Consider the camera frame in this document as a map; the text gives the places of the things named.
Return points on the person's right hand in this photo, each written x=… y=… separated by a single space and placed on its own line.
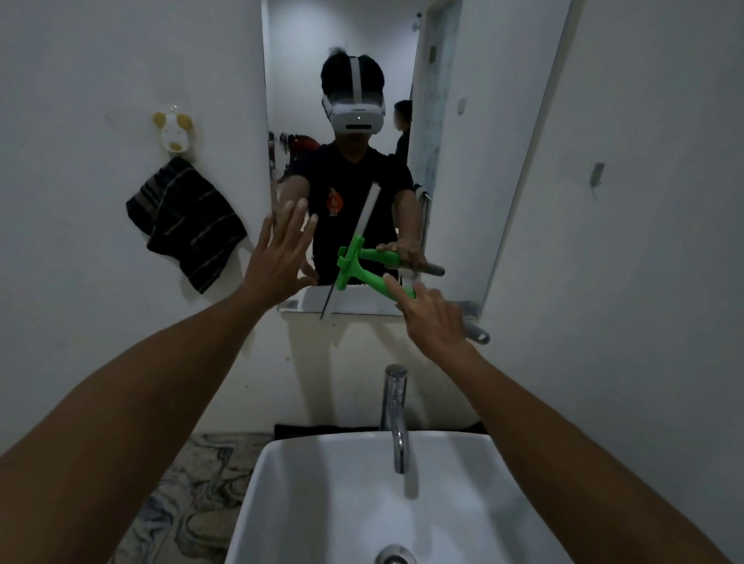
x=436 y=322

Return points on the person's left hand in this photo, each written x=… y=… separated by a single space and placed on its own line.
x=276 y=270

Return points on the person's left middle finger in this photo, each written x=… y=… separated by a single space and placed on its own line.
x=298 y=224

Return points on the person's left little finger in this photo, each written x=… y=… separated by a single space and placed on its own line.
x=266 y=235

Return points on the person's left thumb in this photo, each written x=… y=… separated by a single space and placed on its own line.
x=309 y=274

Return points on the green squeegee with white blade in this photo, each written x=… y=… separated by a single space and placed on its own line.
x=344 y=273

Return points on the person's left forearm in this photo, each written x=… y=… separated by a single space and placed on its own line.
x=116 y=424

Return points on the person's right forearm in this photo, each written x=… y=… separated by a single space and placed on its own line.
x=569 y=465

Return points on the dark striped towel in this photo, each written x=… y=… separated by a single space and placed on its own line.
x=186 y=224

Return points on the chrome faucet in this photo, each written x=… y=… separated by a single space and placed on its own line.
x=396 y=407

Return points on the white sink basin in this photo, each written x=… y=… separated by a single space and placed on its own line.
x=325 y=505

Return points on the chrome sink drain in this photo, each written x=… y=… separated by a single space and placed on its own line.
x=395 y=555

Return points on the yellow and white wall hook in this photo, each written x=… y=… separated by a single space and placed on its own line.
x=173 y=132

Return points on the wall mirror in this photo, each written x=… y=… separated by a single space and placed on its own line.
x=494 y=145

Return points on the grey wall bracket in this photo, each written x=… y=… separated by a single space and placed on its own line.
x=597 y=174

